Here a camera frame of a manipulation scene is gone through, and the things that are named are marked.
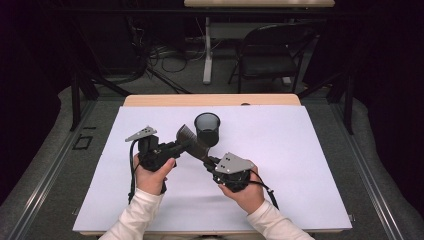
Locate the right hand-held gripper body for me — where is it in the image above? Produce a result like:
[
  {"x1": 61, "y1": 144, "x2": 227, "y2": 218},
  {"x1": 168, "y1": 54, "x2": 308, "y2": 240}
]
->
[{"x1": 214, "y1": 152, "x2": 256, "y2": 193}]

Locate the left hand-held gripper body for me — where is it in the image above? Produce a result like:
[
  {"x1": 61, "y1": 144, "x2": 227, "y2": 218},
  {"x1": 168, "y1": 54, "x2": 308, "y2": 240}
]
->
[{"x1": 124, "y1": 125, "x2": 183, "y2": 173}]

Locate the black folding chair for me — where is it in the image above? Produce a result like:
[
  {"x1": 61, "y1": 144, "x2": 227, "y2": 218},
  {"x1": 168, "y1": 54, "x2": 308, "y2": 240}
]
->
[{"x1": 227, "y1": 22, "x2": 318, "y2": 94}]

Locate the black comb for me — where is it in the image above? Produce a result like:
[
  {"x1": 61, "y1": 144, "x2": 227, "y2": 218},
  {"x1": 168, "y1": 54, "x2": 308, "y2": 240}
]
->
[{"x1": 175, "y1": 124, "x2": 214, "y2": 164}]

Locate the person's left hand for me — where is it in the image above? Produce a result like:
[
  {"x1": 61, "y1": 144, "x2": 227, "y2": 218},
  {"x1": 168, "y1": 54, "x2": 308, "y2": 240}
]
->
[{"x1": 133, "y1": 154, "x2": 177, "y2": 196}]

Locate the white-legged desk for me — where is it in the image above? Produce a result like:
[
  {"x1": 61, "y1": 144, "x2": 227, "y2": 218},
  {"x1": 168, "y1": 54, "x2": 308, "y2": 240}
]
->
[{"x1": 183, "y1": 0, "x2": 336, "y2": 85}]

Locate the wooden table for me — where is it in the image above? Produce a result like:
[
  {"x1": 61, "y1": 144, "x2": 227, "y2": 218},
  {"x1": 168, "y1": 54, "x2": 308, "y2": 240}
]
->
[{"x1": 79, "y1": 93, "x2": 344, "y2": 237}]

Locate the black mesh cup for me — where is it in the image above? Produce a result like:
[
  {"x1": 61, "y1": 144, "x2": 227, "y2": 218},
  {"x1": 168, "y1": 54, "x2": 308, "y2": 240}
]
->
[{"x1": 193, "y1": 112, "x2": 222, "y2": 148}]

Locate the hand-held gripper black cable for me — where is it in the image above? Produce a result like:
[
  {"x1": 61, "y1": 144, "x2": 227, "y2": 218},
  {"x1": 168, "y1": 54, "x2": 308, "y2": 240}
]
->
[
  {"x1": 249, "y1": 179, "x2": 280, "y2": 211},
  {"x1": 127, "y1": 139, "x2": 140, "y2": 205}
]

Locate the bundle of floor cables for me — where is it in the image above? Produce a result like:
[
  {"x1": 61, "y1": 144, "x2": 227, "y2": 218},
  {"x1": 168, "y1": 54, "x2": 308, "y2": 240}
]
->
[{"x1": 126, "y1": 16, "x2": 222, "y2": 85}]

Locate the left hand-held gripper black cable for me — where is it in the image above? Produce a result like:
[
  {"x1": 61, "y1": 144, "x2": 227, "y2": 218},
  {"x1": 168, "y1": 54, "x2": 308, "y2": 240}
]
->
[{"x1": 127, "y1": 139, "x2": 140, "y2": 205}]

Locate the aluminium floor rail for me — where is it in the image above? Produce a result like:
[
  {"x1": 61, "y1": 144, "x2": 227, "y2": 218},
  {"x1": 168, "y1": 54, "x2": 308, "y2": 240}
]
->
[
  {"x1": 328, "y1": 101, "x2": 406, "y2": 240},
  {"x1": 6, "y1": 99, "x2": 98, "y2": 240}
]

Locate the person's right hand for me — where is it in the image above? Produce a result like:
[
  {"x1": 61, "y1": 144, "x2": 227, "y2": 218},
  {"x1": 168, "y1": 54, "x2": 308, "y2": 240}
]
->
[{"x1": 218, "y1": 162, "x2": 266, "y2": 215}]

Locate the white table board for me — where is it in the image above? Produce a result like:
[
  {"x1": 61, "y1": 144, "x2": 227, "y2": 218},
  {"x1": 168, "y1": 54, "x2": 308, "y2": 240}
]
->
[{"x1": 72, "y1": 105, "x2": 353, "y2": 233}]

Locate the black metal stand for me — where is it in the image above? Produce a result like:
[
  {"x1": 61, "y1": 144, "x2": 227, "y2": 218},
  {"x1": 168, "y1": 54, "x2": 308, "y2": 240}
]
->
[
  {"x1": 68, "y1": 66, "x2": 133, "y2": 133},
  {"x1": 297, "y1": 69, "x2": 355, "y2": 135}
]

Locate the right hand-held gripper black cable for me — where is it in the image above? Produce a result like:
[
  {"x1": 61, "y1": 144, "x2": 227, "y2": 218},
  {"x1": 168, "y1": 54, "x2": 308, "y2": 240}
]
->
[{"x1": 249, "y1": 179, "x2": 280, "y2": 211}]

